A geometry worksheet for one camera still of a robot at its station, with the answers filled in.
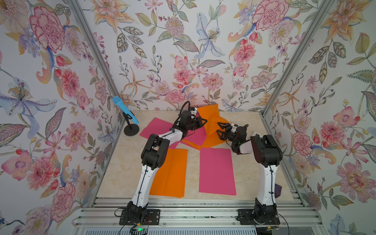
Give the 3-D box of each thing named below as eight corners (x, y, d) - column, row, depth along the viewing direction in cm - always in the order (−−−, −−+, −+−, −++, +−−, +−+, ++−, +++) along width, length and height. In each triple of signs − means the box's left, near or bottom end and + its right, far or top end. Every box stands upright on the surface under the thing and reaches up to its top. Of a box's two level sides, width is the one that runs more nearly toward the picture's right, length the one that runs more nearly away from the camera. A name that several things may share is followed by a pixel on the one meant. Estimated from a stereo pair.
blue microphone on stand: (130, 136, 110) (115, 106, 86) (127, 128, 115) (111, 97, 91) (141, 132, 112) (129, 101, 89) (138, 124, 118) (125, 93, 94)
